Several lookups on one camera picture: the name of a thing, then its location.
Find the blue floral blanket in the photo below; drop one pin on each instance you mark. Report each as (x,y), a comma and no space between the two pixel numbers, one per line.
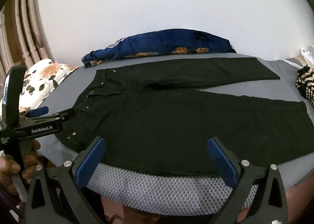
(175,41)

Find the white patterned cloth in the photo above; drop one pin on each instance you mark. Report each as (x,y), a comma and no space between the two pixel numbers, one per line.
(308,56)

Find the black pants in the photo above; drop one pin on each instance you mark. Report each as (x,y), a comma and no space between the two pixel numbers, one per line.
(157,117)

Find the white floral pillow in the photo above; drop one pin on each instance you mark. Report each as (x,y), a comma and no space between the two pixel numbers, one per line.
(40,81)

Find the black white striped cloth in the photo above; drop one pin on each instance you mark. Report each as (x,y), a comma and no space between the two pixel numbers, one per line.
(305,83)

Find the beige curtain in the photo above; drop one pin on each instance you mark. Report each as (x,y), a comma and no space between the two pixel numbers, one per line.
(22,34)

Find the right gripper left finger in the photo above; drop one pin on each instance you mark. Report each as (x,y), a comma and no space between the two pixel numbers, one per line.
(55,193)

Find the left hand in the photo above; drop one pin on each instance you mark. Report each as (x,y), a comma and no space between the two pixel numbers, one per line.
(10,167)

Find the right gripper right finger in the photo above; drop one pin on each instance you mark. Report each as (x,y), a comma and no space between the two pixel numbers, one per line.
(269,204)

